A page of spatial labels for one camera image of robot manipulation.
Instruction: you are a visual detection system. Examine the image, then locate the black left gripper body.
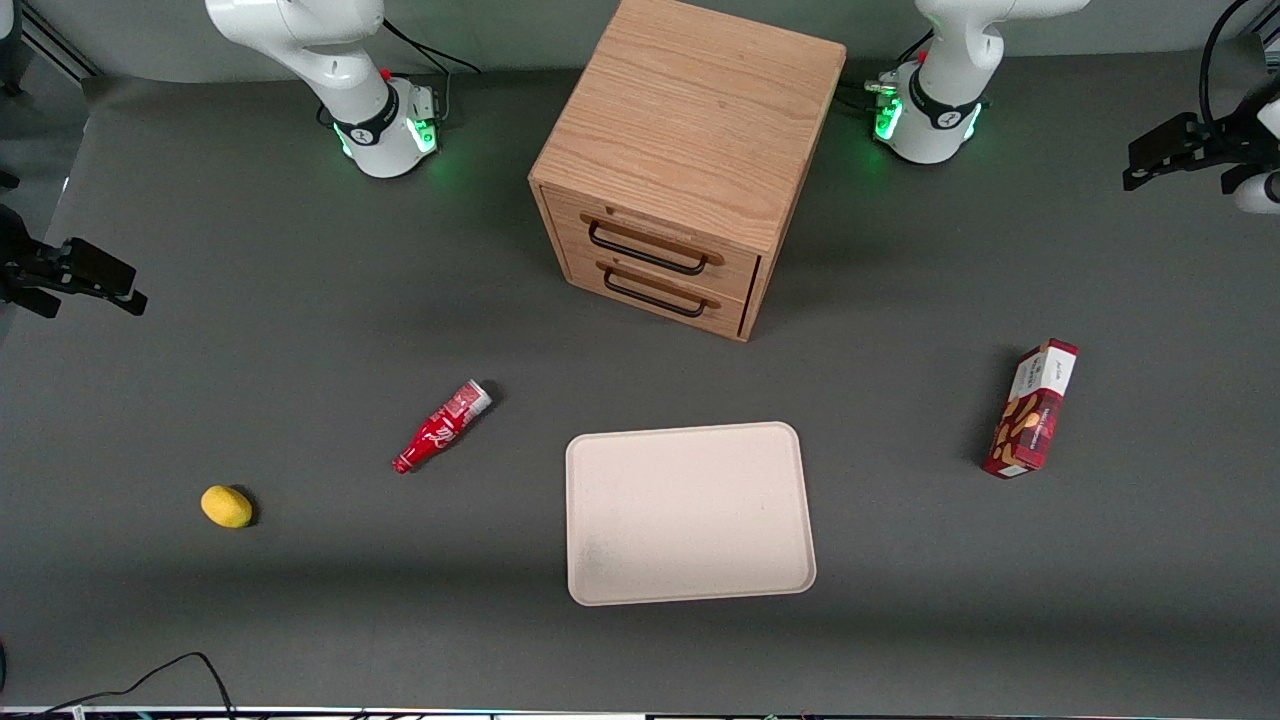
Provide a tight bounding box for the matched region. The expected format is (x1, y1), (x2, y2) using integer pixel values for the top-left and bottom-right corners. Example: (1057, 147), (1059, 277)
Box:
(1195, 98), (1280, 193)

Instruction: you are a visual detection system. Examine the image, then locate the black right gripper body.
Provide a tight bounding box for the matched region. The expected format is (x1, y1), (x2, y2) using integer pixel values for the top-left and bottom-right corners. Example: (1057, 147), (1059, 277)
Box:
(0, 204), (73, 320)

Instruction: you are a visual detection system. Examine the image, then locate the red tartan cookie box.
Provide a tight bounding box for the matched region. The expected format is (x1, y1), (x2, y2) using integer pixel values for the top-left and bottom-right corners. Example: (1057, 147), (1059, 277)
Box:
(982, 338), (1080, 480)

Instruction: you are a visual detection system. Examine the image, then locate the beige plastic tray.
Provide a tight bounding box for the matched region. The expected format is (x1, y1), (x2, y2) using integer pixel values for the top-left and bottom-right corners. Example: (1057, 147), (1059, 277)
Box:
(565, 421), (817, 607)

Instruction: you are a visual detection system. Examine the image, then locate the yellow lemon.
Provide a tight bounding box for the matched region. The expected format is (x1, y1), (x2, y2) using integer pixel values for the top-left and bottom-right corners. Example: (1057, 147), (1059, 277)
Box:
(200, 485), (254, 529)

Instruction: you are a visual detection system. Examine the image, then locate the red cola bottle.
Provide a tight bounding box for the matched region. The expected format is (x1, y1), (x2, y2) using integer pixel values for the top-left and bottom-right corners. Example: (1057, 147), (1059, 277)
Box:
(391, 379), (494, 475)

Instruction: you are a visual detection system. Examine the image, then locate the wooden drawer front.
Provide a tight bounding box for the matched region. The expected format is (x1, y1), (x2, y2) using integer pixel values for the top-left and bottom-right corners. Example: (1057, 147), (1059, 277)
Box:
(543, 184), (762, 302)
(563, 248), (751, 337)

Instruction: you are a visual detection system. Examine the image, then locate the wooden drawer cabinet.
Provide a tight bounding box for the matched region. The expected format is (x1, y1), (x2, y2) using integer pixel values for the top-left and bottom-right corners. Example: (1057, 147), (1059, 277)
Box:
(528, 0), (849, 343)

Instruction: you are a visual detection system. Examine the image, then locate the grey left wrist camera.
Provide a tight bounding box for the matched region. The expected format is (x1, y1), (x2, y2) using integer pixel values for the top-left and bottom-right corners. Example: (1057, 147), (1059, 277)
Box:
(1234, 168), (1280, 216)

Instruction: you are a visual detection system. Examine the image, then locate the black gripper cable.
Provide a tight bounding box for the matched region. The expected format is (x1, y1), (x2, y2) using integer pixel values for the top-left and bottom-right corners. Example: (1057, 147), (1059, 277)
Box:
(1198, 0), (1253, 127)

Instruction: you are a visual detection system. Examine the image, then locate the aluminium frame rail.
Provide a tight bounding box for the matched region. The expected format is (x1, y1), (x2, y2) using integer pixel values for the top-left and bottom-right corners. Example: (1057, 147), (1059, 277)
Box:
(18, 0), (103, 83)

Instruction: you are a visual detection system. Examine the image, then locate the black arm base cable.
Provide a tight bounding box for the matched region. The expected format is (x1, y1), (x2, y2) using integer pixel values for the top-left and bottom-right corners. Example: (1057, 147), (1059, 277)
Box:
(382, 16), (483, 123)
(838, 28), (936, 113)

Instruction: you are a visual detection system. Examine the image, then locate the black table edge cable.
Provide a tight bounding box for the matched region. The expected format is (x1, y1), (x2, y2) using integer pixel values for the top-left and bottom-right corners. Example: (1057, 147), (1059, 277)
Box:
(28, 652), (237, 717)

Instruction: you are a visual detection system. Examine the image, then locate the black drawer handle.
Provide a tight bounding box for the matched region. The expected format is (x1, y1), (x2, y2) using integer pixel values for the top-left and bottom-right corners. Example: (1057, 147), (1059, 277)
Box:
(602, 265), (707, 320)
(587, 220), (707, 277)

